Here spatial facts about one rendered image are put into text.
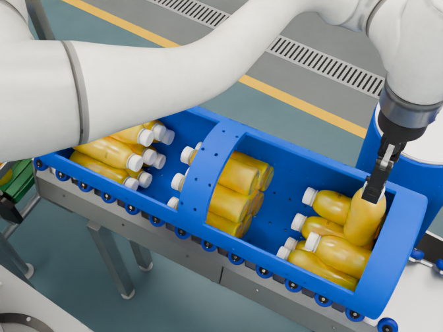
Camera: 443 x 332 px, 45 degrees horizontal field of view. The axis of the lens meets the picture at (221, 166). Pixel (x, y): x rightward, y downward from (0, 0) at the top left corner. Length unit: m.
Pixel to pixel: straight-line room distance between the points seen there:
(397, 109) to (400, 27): 0.13
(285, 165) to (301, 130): 1.43
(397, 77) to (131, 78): 0.39
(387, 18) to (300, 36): 2.48
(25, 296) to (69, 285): 1.20
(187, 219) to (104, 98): 0.70
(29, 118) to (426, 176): 1.16
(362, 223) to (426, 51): 0.46
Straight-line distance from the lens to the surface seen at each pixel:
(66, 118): 0.48
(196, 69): 0.54
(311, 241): 1.15
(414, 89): 0.75
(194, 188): 1.12
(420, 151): 1.44
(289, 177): 1.33
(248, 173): 1.16
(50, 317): 1.18
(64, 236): 2.52
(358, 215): 1.06
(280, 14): 0.67
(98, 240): 1.84
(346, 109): 2.87
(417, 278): 1.38
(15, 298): 1.22
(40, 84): 0.48
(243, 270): 1.32
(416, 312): 1.35
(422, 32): 0.70
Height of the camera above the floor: 2.14
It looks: 56 degrees down
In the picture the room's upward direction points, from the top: 2 degrees counter-clockwise
